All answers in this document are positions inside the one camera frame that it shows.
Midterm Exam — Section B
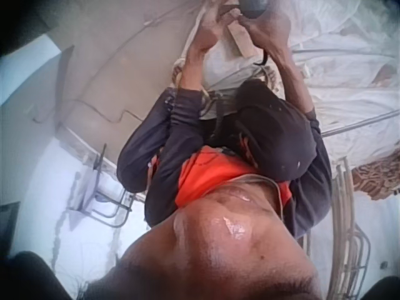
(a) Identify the person's left hand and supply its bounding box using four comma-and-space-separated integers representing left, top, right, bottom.
191, 5, 239, 54

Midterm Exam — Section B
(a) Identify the person's right hand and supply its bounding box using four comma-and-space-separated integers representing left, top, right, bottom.
239, 11, 293, 53

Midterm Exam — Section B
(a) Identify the dark grey power tool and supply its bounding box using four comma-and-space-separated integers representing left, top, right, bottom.
236, 0, 269, 20

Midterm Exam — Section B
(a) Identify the light wooden block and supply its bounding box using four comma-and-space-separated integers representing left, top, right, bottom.
227, 22, 254, 59

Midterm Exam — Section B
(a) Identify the white plastic sheet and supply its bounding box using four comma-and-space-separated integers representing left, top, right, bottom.
281, 0, 400, 163

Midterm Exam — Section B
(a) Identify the black cap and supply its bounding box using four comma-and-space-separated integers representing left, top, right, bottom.
234, 80, 314, 183

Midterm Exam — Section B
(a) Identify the thin grey metal rod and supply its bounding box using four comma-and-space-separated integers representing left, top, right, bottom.
321, 111, 400, 138

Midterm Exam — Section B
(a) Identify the brown patterned rug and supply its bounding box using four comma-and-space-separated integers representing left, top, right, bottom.
352, 159, 400, 201

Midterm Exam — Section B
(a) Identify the bundle of pale pipes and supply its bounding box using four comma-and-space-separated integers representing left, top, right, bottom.
304, 156, 368, 300

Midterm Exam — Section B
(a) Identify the black tool strap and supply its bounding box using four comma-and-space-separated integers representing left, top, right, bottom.
256, 49, 269, 68

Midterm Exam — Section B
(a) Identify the thin floor cable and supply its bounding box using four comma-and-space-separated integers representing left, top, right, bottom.
31, 98, 138, 123

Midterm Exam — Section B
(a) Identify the grey metal wire frame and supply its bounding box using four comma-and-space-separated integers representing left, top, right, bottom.
67, 142, 134, 228

